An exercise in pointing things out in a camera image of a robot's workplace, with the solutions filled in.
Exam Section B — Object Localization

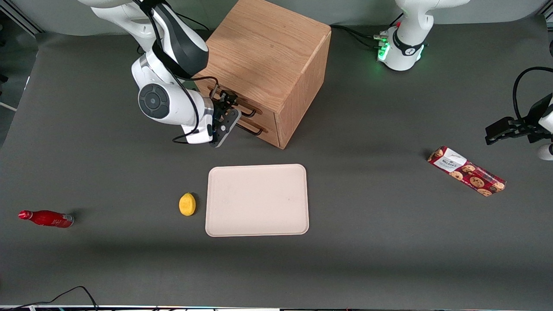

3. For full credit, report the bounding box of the wooden drawer with short handle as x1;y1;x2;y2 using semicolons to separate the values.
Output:
235;113;282;149

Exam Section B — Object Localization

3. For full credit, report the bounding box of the beige rectangular tray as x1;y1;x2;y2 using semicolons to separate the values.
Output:
205;163;310;238

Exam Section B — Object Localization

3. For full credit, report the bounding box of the dark grey table mat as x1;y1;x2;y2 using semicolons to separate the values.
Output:
0;16;553;310

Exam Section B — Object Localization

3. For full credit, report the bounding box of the long black drawer handle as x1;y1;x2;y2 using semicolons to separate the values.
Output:
207;86;263;118

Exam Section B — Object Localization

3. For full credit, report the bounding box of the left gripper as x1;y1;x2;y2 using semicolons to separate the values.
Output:
485;93;553;146

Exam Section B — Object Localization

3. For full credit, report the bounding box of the black left arm base cable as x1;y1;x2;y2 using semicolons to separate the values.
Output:
331;24;389;50

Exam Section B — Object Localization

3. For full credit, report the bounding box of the red bottle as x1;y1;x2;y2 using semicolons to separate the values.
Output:
18;209;75;229

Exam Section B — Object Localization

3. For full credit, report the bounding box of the black right arm base cable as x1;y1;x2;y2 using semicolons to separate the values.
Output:
176;12;212;33

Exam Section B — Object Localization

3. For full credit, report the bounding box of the short black drawer handle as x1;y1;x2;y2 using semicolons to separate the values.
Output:
237;119;265;136

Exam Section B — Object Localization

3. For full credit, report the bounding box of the red cookie box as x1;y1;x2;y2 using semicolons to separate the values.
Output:
427;146;507;197

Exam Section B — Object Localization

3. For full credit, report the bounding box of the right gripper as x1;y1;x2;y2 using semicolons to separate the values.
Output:
181;92;239;146

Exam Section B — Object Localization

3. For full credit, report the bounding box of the black arm base cable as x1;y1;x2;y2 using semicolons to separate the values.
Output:
176;12;212;33
331;24;389;50

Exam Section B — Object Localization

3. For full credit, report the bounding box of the yellow lemon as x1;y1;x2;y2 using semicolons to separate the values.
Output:
178;192;197;217

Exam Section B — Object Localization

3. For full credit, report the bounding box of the wooden drawer cabinet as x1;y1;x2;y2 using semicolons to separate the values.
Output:
192;0;332;150

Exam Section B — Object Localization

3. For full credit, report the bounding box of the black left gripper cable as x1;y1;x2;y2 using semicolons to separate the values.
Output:
512;67;553;123

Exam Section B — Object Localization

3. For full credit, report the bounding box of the black cable at table edge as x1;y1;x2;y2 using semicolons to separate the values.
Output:
0;286;99;311

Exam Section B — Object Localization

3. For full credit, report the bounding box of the wooden drawer with long handle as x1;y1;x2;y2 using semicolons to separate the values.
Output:
197;78;279;130

